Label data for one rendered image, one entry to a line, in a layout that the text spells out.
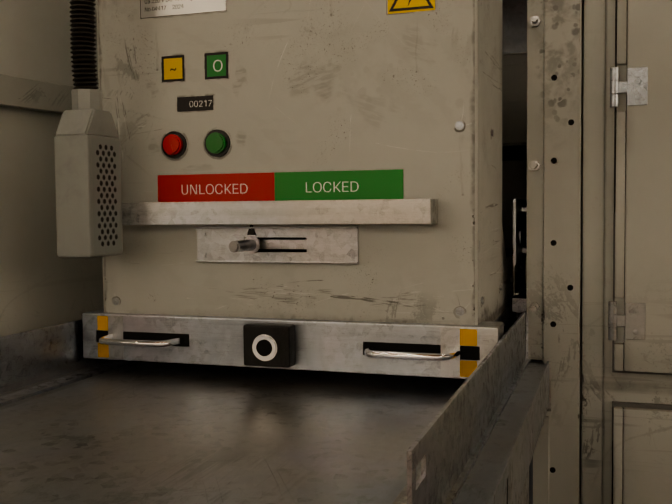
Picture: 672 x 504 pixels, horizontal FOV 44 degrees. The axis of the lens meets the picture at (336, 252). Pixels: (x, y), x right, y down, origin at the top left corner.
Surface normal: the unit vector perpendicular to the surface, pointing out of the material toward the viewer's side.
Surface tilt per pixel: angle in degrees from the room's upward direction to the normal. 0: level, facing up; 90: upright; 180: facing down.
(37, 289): 90
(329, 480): 0
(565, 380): 90
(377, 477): 0
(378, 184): 90
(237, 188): 90
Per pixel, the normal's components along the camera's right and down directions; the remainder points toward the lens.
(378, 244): -0.31, 0.05
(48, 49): 0.90, 0.01
